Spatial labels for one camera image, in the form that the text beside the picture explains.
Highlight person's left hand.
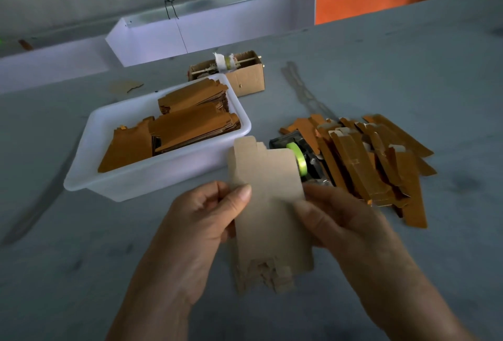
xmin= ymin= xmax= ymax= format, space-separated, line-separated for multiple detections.
xmin=137 ymin=181 xmax=253 ymax=310

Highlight person's right hand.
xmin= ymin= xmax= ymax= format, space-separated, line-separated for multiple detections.
xmin=293 ymin=182 xmax=418 ymax=306

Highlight pile of gold boxes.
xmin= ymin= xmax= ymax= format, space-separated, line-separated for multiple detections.
xmin=279 ymin=113 xmax=437 ymax=229

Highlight gold cartons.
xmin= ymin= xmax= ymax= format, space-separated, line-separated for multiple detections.
xmin=97 ymin=79 xmax=242 ymax=173

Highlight person's right forearm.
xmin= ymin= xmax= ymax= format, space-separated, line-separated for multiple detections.
xmin=362 ymin=270 xmax=476 ymax=341

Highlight person's left forearm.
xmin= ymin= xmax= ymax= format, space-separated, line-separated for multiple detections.
xmin=106 ymin=288 xmax=193 ymax=341

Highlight black tape dispenser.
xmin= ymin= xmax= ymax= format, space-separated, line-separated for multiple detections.
xmin=269 ymin=134 xmax=335 ymax=188

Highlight white plastic bin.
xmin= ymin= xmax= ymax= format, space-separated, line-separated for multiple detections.
xmin=63 ymin=74 xmax=253 ymax=203

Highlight green tape roll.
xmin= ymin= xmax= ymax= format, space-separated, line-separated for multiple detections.
xmin=288 ymin=142 xmax=309 ymax=178

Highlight small cardboard box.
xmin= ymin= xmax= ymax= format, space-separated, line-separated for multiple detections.
xmin=188 ymin=51 xmax=266 ymax=98

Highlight long white tray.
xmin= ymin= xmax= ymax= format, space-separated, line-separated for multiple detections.
xmin=106 ymin=0 xmax=317 ymax=68
xmin=0 ymin=35 xmax=119 ymax=96

